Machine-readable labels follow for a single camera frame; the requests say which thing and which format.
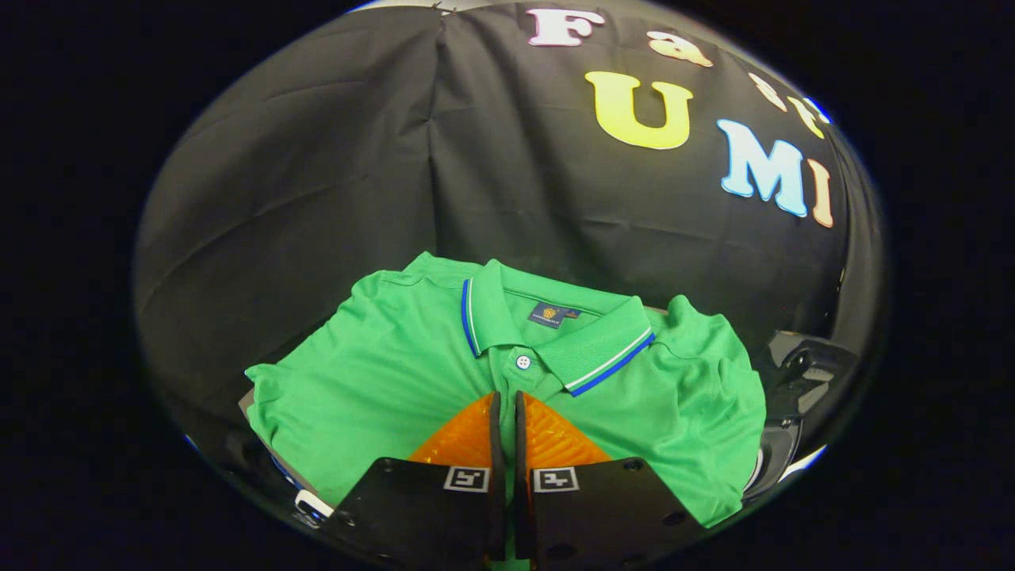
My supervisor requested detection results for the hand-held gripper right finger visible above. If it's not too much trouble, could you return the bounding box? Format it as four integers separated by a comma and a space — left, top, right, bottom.
514, 389, 707, 569

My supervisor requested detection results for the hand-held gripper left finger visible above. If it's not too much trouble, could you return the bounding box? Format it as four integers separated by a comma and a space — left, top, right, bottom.
321, 390, 508, 569

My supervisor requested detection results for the green polo shirt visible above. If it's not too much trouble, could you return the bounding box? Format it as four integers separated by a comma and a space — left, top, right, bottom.
244, 251, 768, 571

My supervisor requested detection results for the gray cabinet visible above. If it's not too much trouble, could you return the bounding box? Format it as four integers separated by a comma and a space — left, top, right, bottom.
238, 387, 338, 529

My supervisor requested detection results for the black backdrop cloth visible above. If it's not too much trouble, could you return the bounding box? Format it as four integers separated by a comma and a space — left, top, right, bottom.
133, 4, 885, 477

